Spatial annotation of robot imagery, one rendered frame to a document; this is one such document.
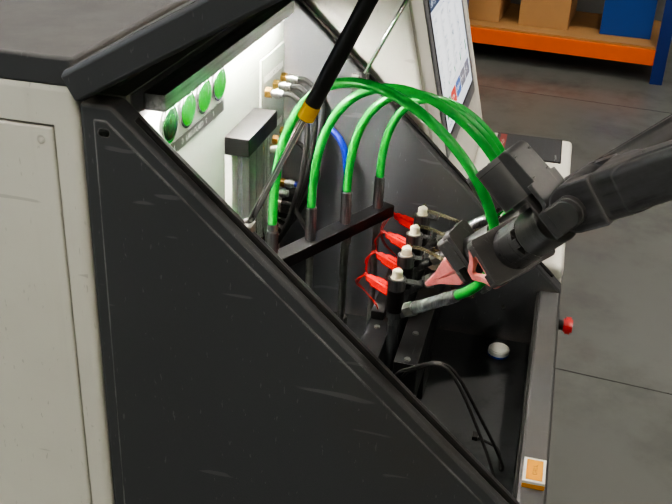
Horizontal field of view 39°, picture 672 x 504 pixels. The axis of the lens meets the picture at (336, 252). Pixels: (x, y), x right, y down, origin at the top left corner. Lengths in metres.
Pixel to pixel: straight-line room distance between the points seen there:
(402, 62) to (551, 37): 4.97
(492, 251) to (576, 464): 1.79
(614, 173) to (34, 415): 0.81
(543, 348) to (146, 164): 0.79
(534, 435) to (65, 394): 0.66
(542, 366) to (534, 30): 5.26
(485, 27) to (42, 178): 5.71
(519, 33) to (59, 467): 5.61
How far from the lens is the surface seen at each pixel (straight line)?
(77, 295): 1.20
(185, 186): 1.07
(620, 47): 6.59
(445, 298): 1.29
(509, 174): 1.09
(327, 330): 1.09
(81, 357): 1.25
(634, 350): 3.49
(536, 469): 1.32
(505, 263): 1.17
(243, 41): 1.38
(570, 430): 3.03
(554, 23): 6.78
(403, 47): 1.68
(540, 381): 1.52
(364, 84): 1.26
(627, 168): 1.00
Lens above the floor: 1.79
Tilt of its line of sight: 28 degrees down
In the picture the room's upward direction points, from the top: 3 degrees clockwise
